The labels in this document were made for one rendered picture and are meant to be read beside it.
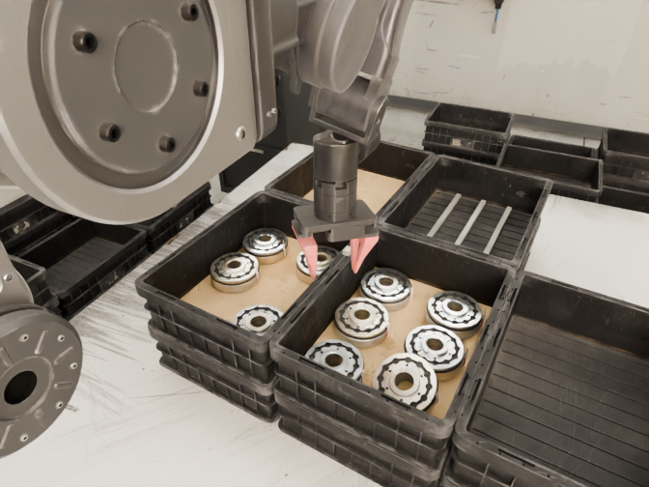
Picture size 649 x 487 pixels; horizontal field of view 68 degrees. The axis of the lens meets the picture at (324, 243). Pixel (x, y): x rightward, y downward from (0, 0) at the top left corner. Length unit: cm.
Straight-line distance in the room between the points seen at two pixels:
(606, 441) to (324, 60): 73
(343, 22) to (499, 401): 69
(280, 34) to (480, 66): 389
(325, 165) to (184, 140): 40
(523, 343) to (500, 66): 331
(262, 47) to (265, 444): 78
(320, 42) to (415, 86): 397
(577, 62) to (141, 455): 374
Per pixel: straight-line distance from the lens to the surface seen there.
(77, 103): 18
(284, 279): 105
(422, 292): 103
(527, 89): 415
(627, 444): 91
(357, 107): 57
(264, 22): 26
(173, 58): 21
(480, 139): 249
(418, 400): 80
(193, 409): 101
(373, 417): 77
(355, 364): 84
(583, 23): 404
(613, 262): 151
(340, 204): 62
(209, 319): 84
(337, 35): 34
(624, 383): 99
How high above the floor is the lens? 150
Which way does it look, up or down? 36 degrees down
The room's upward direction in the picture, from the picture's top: straight up
